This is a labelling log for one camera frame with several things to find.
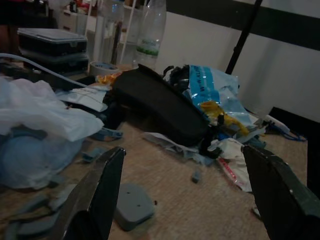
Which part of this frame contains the white thin plastic bag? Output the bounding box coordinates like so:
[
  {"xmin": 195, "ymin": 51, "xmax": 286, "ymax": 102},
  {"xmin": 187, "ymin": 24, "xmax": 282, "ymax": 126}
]
[{"xmin": 0, "ymin": 76, "xmax": 105, "ymax": 143}]

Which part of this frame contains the black fabric pouch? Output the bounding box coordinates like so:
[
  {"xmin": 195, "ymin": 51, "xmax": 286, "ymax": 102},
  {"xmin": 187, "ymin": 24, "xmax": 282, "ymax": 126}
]
[{"xmin": 109, "ymin": 63, "xmax": 213, "ymax": 147}]

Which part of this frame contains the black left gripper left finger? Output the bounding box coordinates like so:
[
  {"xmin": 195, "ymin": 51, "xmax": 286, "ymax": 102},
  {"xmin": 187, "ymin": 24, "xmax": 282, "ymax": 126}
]
[{"xmin": 53, "ymin": 146, "xmax": 126, "ymax": 240}]

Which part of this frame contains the black stand pole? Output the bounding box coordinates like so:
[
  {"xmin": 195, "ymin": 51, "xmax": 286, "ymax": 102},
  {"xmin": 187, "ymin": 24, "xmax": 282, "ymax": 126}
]
[{"xmin": 224, "ymin": 0, "xmax": 265, "ymax": 76}]

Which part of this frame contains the blue white plastic bag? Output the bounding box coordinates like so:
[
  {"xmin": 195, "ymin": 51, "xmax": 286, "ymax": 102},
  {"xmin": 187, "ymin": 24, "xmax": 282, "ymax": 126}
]
[{"xmin": 182, "ymin": 64, "xmax": 253, "ymax": 136}]

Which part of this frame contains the grey plastic plate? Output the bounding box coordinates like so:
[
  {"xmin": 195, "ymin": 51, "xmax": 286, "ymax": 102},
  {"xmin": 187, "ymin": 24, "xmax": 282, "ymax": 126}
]
[{"xmin": 113, "ymin": 183, "xmax": 156, "ymax": 232}]

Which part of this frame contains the yellow snack wrapper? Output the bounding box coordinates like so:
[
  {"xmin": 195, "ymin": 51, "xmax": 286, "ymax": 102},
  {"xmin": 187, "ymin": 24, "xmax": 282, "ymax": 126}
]
[{"xmin": 96, "ymin": 72, "xmax": 123, "ymax": 86}]

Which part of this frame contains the black storage box clear lid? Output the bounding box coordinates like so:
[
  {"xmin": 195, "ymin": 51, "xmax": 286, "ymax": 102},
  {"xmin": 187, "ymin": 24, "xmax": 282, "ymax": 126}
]
[
  {"xmin": 18, "ymin": 48, "xmax": 90, "ymax": 76},
  {"xmin": 16, "ymin": 27, "xmax": 88, "ymax": 57}
]

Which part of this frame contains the blue translucent plastic bag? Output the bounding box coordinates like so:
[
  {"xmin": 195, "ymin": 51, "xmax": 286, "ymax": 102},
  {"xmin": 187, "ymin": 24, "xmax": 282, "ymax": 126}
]
[{"xmin": 0, "ymin": 124, "xmax": 86, "ymax": 191}]

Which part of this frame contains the grey plastic clip piece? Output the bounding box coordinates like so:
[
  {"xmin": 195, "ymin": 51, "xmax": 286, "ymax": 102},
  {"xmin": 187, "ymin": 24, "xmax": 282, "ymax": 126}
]
[{"xmin": 81, "ymin": 146, "xmax": 108, "ymax": 164}]

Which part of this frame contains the small grey plastic piece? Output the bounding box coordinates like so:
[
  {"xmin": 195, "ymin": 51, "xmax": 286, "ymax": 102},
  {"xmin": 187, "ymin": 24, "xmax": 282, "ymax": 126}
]
[{"xmin": 191, "ymin": 168, "xmax": 203, "ymax": 184}]

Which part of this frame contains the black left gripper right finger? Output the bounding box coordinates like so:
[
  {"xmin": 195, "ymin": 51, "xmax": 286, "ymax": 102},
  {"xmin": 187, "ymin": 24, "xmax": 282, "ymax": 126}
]
[{"xmin": 242, "ymin": 144, "xmax": 320, "ymax": 240}]

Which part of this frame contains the light blue tube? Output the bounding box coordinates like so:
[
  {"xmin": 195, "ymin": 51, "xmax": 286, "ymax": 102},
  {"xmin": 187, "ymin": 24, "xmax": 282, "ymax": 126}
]
[{"xmin": 0, "ymin": 52, "xmax": 88, "ymax": 89}]

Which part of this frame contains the yellow plastic scrap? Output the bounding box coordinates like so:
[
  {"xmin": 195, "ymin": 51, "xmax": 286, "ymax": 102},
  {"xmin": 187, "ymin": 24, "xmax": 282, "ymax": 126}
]
[{"xmin": 199, "ymin": 99, "xmax": 251, "ymax": 136}]

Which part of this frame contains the white tape roll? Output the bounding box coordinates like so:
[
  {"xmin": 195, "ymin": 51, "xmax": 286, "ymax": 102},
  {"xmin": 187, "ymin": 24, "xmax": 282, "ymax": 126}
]
[{"xmin": 89, "ymin": 60, "xmax": 119, "ymax": 76}]

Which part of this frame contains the white wrapper red print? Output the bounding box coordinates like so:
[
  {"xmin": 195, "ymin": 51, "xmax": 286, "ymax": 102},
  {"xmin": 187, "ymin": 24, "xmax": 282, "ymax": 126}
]
[{"xmin": 209, "ymin": 137, "xmax": 253, "ymax": 193}]

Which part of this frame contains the clear plastic bottle green label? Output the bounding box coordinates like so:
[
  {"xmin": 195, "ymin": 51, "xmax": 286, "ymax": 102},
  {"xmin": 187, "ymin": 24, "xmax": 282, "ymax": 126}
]
[{"xmin": 134, "ymin": 0, "xmax": 168, "ymax": 72}]

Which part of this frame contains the blue plastic clip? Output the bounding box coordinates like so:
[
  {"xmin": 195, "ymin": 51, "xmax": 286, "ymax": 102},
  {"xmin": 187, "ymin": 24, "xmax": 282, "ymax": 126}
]
[{"xmin": 89, "ymin": 126, "xmax": 124, "ymax": 142}]

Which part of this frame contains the white shelf rack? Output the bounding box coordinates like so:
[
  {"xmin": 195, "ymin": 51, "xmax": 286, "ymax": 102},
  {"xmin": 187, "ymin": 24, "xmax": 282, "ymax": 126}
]
[{"xmin": 84, "ymin": 0, "xmax": 137, "ymax": 65}]

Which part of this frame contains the blue lanyard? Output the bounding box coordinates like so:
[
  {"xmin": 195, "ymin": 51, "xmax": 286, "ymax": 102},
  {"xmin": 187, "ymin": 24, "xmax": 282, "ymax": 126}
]
[{"xmin": 264, "ymin": 119, "xmax": 308, "ymax": 143}]

